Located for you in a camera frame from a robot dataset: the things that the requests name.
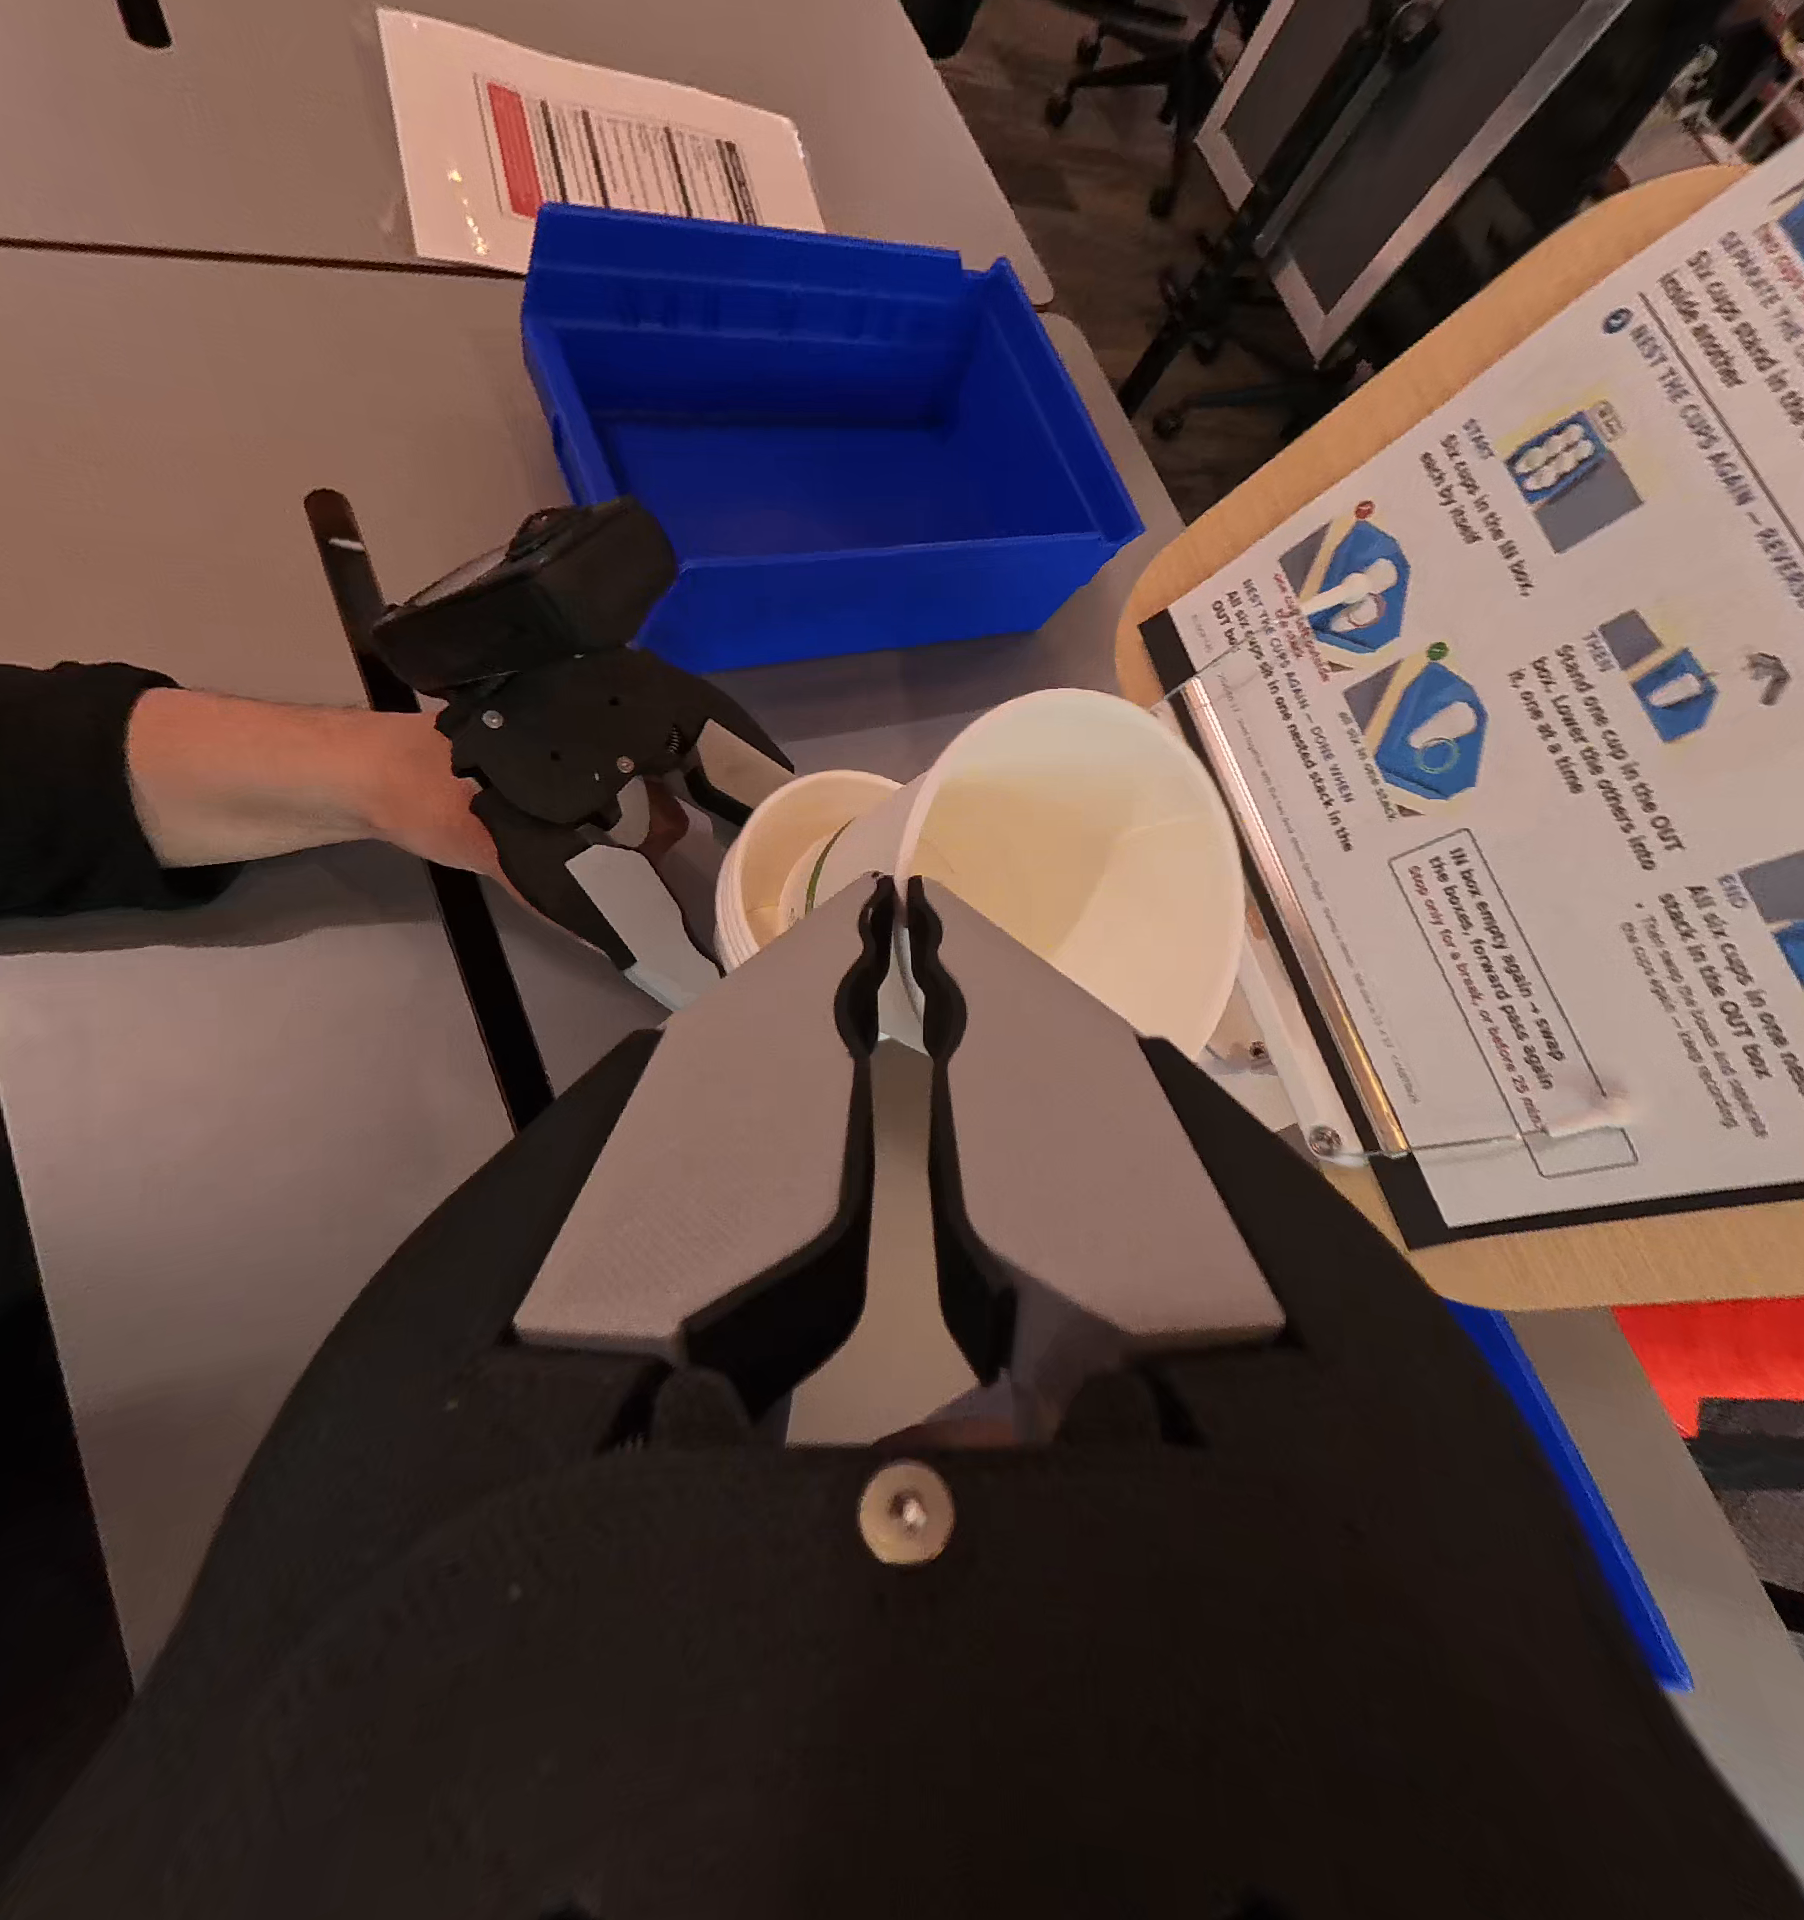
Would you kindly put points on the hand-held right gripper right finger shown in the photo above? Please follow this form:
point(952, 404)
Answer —
point(1098, 1185)

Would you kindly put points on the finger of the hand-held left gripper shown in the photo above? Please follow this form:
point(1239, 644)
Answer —
point(737, 774)
point(648, 916)

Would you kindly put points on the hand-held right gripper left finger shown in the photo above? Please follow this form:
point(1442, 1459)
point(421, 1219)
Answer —
point(722, 1170)

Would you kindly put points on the stack of white cups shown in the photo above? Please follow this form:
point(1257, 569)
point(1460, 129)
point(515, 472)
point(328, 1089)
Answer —
point(782, 854)

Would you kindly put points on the blue plastic bin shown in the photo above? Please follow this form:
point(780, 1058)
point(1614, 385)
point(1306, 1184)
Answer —
point(842, 481)
point(1578, 1500)

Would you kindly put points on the white paper cup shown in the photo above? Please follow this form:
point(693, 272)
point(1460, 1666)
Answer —
point(1081, 871)

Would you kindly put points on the person's left forearm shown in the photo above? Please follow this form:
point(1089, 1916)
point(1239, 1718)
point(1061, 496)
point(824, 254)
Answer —
point(47, 780)

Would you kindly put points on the person's left hand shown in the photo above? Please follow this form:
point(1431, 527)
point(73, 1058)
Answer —
point(348, 788)

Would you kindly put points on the laminated paper sheet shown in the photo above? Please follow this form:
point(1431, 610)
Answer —
point(602, 135)

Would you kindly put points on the printed instruction sheet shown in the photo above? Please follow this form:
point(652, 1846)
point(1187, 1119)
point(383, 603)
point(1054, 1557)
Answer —
point(1592, 751)

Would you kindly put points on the grey framed panel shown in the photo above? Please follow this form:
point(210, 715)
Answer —
point(1382, 225)

